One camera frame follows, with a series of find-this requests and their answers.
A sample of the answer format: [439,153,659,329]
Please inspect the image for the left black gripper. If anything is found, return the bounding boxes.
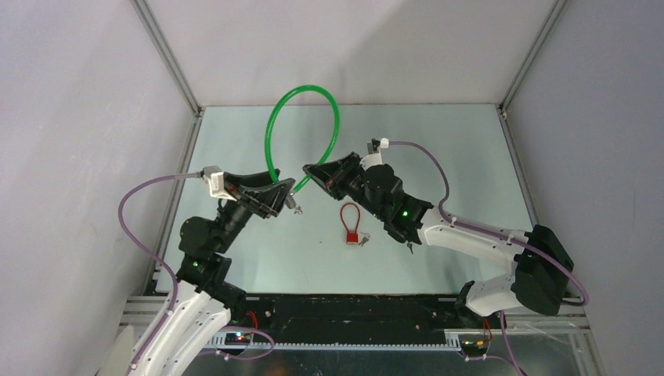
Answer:
[215,169,295,253]

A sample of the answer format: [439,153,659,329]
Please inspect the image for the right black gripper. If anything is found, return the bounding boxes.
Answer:
[303,153,386,221]

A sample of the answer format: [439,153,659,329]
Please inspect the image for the green cable lock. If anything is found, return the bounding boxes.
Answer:
[263,84,341,182]

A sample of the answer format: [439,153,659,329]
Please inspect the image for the red cable lock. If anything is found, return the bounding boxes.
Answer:
[339,202,361,245]

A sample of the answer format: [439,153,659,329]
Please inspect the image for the keys of red lock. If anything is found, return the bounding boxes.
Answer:
[358,233,371,247]

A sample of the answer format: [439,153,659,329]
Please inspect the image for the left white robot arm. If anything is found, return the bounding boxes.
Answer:
[117,166,295,375]

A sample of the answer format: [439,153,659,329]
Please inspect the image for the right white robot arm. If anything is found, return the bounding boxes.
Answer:
[303,153,574,327]

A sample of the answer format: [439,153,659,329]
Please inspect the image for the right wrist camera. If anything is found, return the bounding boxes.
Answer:
[360,138,389,170]

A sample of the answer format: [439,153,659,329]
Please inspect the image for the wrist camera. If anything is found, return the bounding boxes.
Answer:
[360,138,389,170]
[201,165,234,201]

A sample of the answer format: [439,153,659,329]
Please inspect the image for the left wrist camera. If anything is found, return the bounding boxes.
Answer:
[201,165,234,201]

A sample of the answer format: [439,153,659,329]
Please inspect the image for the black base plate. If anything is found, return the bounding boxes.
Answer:
[228,294,500,344]

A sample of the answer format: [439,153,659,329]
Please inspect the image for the right aluminium frame post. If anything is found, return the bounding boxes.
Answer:
[498,0,568,120]

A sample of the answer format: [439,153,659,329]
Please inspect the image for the aluminium frame post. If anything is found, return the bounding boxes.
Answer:
[129,0,204,118]
[498,0,568,120]

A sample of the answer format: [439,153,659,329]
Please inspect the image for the left aluminium frame post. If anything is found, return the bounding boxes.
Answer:
[129,0,204,118]

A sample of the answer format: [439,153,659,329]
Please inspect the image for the slotted cable duct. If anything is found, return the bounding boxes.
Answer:
[203,332,461,352]

